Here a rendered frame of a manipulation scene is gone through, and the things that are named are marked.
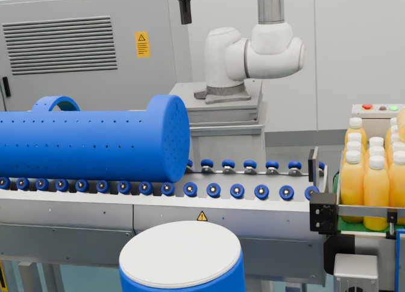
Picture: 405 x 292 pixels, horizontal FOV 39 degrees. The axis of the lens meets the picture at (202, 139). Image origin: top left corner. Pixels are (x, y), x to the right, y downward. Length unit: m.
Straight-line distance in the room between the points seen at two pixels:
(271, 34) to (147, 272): 1.18
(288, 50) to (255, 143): 0.38
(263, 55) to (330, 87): 2.40
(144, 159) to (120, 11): 1.64
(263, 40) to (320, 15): 2.28
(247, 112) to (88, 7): 1.42
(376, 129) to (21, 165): 1.18
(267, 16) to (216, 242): 1.09
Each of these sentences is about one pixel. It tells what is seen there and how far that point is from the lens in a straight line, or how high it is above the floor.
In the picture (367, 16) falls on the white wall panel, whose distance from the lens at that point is 4.48.
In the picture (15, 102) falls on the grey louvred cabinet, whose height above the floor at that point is 0.84.
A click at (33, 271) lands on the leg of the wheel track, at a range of 2.27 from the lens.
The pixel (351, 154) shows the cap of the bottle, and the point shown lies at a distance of 1.63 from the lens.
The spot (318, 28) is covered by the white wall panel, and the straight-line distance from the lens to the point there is 4.46.
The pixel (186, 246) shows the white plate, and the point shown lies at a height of 1.04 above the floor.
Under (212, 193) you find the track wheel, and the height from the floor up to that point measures 0.96.
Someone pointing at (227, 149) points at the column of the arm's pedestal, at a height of 0.90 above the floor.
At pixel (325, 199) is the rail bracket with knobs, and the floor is 1.00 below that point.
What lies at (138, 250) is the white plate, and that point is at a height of 1.04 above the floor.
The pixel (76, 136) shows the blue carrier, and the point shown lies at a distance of 1.85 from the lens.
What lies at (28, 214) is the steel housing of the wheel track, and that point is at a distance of 2.07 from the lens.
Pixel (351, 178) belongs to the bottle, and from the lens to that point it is 1.64.
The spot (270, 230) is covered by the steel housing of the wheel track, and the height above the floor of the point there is 0.85.
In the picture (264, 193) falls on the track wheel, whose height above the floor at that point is 0.96.
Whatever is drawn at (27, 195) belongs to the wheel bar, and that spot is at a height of 0.92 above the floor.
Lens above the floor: 1.71
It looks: 20 degrees down
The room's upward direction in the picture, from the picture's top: 5 degrees counter-clockwise
